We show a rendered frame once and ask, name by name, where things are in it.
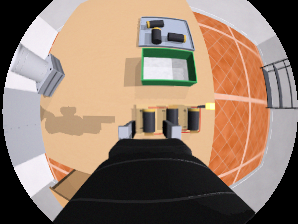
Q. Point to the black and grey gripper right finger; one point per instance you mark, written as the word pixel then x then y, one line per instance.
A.
pixel 170 130

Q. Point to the black battery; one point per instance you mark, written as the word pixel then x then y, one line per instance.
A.
pixel 193 119
pixel 176 37
pixel 148 120
pixel 155 23
pixel 172 115
pixel 156 36

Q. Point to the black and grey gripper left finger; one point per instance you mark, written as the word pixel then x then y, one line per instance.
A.
pixel 127 131

